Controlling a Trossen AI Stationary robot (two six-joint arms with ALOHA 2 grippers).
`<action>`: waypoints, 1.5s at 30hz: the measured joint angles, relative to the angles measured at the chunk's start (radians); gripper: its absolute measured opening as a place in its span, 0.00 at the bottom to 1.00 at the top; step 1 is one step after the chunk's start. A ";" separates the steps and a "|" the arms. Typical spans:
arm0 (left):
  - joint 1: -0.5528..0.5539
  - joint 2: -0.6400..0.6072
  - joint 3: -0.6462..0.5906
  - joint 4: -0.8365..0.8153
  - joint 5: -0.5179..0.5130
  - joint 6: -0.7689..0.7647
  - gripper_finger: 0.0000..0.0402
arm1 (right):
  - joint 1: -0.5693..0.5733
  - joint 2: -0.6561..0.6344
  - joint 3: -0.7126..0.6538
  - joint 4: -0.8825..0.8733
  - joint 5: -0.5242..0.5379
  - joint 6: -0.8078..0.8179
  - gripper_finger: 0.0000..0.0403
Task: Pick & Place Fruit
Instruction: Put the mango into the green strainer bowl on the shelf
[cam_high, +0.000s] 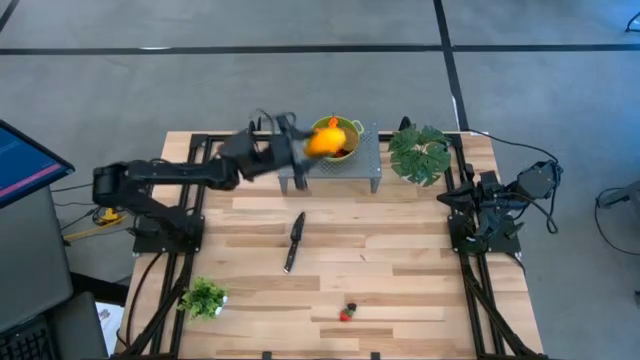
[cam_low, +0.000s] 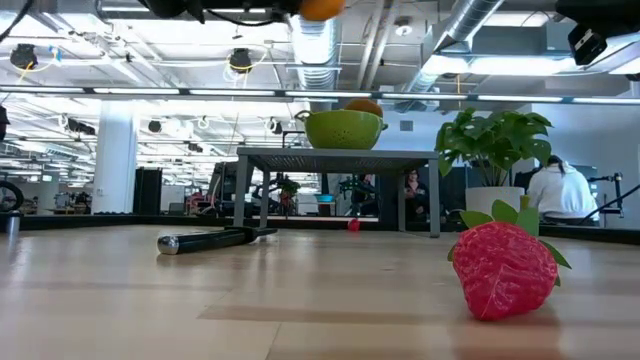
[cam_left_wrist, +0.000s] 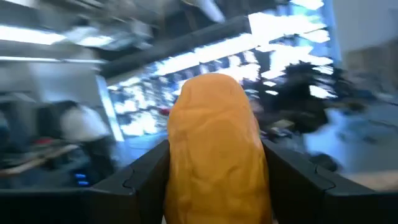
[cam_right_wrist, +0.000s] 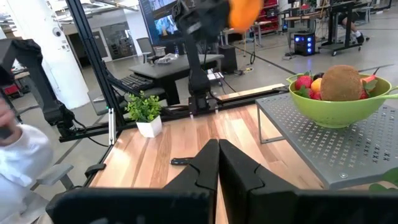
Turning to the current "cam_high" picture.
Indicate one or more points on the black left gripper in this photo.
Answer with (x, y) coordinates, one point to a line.
(290, 150)

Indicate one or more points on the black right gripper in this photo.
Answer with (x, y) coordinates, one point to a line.
(487, 200)

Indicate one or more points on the long yellow toy fruit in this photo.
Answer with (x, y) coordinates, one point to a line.
(326, 141)

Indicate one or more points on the orange toy fruit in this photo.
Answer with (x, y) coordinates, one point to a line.
(333, 122)

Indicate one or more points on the green colander bowl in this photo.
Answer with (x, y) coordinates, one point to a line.
(357, 125)

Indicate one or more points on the grey perforated metal stand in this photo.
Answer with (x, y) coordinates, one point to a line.
(367, 160)

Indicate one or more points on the large toy strawberry with leaves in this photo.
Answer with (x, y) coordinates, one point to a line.
(345, 315)

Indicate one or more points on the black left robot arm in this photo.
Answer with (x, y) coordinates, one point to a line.
(165, 172)

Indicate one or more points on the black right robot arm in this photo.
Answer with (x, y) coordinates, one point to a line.
(537, 180)

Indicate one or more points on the large plant in white pot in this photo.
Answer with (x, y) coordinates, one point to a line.
(420, 155)

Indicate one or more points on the small green potted plant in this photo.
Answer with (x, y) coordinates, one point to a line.
(202, 298)

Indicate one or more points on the yellow plug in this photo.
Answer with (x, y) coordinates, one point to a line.
(109, 216)

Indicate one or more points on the white paper sheet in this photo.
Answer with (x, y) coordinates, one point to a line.
(109, 320)

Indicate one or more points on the computer monitor blue screen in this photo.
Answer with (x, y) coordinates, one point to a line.
(25, 165)

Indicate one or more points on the black keyboard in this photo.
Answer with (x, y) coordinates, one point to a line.
(22, 345)

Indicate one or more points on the black frame post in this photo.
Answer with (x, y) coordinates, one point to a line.
(255, 125)
(405, 123)

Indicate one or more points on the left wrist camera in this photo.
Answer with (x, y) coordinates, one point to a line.
(250, 142)

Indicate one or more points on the black aluminium table frame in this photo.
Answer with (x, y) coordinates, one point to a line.
(235, 136)

